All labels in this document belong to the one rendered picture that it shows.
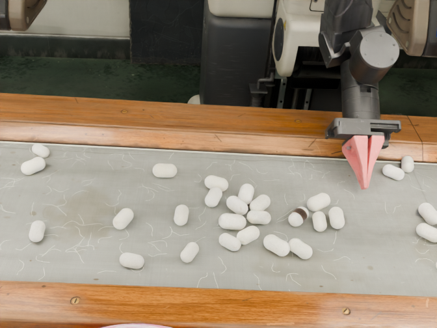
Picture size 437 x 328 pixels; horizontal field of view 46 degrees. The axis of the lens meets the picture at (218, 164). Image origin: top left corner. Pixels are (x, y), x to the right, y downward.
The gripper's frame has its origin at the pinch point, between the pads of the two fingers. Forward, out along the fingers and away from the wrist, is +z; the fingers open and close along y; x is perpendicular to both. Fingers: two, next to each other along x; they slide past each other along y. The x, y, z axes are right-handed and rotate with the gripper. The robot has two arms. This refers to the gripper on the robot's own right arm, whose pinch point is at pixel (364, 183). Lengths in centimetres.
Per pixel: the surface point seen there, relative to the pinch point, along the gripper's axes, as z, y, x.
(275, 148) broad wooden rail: -7.1, -12.3, 7.1
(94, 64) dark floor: -99, -79, 173
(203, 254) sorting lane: 11.9, -24.1, -6.7
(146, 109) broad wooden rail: -14.4, -34.4, 10.4
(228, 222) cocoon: 7.4, -20.8, -5.3
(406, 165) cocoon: -4.3, 8.6, 4.3
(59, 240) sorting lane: 10.6, -42.9, -6.0
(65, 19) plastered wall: -118, -93, 161
